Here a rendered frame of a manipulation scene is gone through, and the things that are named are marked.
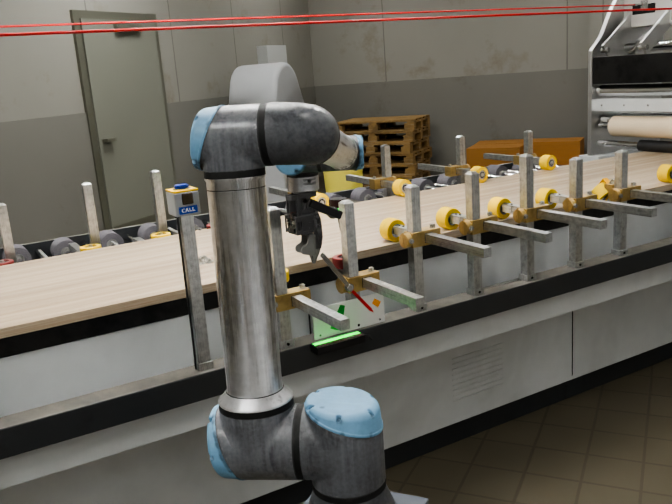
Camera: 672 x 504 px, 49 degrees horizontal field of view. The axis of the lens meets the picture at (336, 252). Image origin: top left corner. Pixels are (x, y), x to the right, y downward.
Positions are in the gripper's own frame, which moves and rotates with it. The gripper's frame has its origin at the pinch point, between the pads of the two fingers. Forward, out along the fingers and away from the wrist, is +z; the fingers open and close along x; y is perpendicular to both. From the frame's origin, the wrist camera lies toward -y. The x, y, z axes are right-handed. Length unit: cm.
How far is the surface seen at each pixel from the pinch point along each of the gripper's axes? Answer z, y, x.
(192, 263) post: -4.0, 34.9, -6.2
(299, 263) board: 7.0, -6.1, -23.2
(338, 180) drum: 53, -275, -463
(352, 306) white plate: 19.3, -14.6, -5.6
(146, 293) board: 7, 44, -26
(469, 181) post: -14, -64, -7
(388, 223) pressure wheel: -0.2, -42.5, -24.7
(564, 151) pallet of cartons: 54, -572, -436
